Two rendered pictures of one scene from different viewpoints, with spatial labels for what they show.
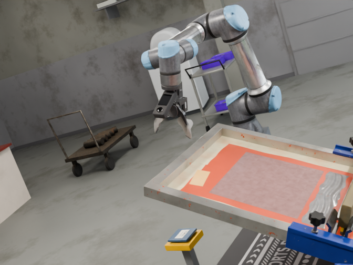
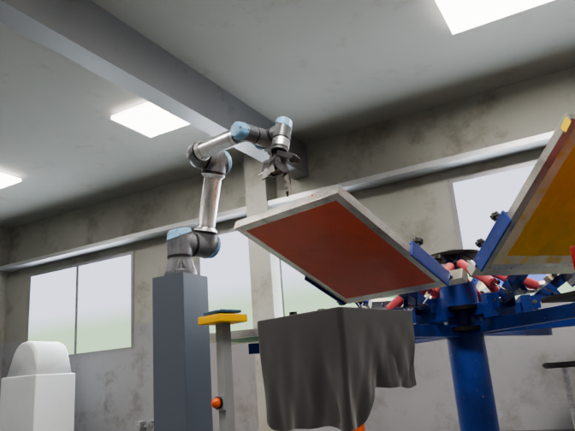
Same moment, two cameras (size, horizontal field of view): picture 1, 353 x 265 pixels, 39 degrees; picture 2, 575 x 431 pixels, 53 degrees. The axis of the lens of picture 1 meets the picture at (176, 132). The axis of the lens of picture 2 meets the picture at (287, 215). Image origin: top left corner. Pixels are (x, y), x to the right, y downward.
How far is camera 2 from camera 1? 288 cm
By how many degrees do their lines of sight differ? 86
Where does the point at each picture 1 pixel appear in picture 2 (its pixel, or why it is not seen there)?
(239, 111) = (190, 245)
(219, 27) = (219, 157)
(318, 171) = (324, 268)
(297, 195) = (355, 259)
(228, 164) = (300, 233)
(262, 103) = (213, 242)
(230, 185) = (333, 233)
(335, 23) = not seen: outside the picture
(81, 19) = not seen: outside the picture
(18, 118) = not seen: outside the picture
